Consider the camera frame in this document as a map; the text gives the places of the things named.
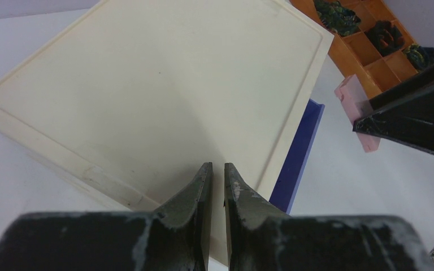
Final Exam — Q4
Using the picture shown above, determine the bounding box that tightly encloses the dark rolled cloth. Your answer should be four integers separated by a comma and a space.
314, 1, 361, 37
403, 43, 434, 72
365, 20, 405, 56

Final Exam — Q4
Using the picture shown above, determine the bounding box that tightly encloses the orange wooden compartment tray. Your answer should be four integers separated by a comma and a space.
289, 0, 420, 100

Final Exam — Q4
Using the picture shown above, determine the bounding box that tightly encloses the dark rolled cloth left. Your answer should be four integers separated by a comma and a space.
314, 1, 361, 37

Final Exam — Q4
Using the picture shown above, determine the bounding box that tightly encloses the purple wide drawer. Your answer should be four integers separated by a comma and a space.
269, 99, 325, 214

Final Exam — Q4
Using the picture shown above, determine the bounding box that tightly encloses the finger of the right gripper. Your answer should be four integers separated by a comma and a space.
353, 85, 434, 155
369, 64, 434, 110

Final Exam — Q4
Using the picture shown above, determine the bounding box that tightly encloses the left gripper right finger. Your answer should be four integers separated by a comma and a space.
224, 163, 434, 270

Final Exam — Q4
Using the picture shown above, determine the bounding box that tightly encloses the dark rolled cloth front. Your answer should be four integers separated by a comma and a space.
403, 43, 434, 72

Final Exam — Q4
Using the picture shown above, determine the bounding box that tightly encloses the dark rolled cloth middle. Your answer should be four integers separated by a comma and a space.
365, 20, 405, 56

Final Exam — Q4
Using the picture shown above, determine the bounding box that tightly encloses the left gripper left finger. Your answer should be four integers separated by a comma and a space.
0, 162, 213, 270

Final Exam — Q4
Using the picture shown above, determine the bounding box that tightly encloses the cream drawer organizer cabinet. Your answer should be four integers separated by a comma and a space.
0, 1, 333, 264

